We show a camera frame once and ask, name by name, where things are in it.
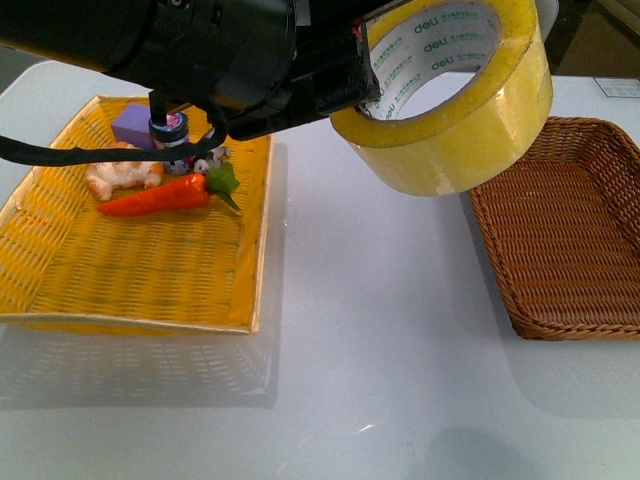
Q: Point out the brown wicker basket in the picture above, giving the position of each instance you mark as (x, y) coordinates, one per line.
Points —
(561, 230)

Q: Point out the toy bread piece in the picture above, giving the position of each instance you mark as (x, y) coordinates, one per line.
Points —
(102, 179)

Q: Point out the yellow woven basket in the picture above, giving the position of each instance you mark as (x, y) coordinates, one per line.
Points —
(64, 265)

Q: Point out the yellow tape roll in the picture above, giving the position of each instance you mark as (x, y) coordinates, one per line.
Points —
(484, 127)

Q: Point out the purple block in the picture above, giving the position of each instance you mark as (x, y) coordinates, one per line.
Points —
(131, 126)

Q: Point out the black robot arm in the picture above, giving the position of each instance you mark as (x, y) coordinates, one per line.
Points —
(269, 65)

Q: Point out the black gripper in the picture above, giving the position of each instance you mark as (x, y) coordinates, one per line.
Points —
(330, 69)

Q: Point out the orange toy carrot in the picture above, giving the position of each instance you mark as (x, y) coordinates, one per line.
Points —
(185, 193)

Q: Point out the grey toy animal figurine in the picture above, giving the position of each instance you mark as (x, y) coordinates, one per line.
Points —
(212, 159)

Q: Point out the table label sticker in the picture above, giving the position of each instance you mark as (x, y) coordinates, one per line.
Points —
(613, 87)

